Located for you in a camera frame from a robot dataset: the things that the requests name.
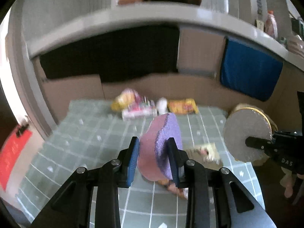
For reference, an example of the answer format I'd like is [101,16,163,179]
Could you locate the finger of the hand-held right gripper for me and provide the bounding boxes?
[245,136,275,150]

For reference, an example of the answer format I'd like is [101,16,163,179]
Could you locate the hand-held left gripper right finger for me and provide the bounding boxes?
[166,137,256,228]

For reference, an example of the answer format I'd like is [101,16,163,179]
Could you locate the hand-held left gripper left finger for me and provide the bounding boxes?
[31,136,140,228]

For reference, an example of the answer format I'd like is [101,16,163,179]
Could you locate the silver round cardboard disc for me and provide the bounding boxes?
[223,108,272,162]

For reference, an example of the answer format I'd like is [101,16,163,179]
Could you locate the white bin with yellowish liner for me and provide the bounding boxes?
[229,103,279,167]

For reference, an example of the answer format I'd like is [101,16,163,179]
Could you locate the yellow snack packet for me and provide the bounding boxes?
[167,98,199,114]

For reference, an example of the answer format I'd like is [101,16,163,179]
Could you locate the person's right hand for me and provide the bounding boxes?
[281,166,298,199]

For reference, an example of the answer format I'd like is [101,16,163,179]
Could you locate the orange wrapper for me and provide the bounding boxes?
[158,179,188,199]

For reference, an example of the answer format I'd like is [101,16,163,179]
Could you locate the beige flat wrapper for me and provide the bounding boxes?
[185,142,224,167]

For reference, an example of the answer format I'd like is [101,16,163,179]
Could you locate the pink and white packet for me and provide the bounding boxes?
[122,97,158,120]

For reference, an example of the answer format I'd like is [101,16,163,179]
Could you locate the green checked tablecloth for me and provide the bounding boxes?
[18,100,265,228]

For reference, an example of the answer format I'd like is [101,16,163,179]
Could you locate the brown cardboard sheet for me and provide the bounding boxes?
[36,74,105,105]
[102,74,228,114]
[179,27,226,76]
[268,64,304,133]

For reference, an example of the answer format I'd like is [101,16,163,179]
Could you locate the white paper ball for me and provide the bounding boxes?
[157,97,168,114]

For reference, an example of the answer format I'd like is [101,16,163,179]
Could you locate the yellow crumpled wrapper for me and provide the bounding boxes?
[111,89,136,112]

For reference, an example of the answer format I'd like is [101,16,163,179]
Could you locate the blue towel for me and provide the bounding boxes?
[220,38,283,102]

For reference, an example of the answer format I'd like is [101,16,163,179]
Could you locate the pink plastic basket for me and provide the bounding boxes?
[286,34,304,57]

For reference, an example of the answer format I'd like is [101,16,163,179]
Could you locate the black cloth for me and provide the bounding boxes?
[39,26,180,82]

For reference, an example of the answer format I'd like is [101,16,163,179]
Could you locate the dark shoes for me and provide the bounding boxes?
[15,116,30,137]

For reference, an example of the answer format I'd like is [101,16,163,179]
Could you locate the small sauce bottle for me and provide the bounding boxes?
[256,18,266,32]

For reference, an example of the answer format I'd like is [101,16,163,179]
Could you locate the orange-capped plastic bottle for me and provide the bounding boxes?
[265,11,278,38]

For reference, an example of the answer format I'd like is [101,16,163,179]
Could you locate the red doormat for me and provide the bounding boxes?
[0,123,32,192]

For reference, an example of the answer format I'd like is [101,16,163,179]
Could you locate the black utensil holder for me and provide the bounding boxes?
[291,17,304,36]

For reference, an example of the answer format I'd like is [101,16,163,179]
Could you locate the white vent grille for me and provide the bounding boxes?
[255,0,265,17]

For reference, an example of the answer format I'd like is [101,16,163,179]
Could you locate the grey kitchen countertop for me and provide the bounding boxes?
[22,1,304,72]

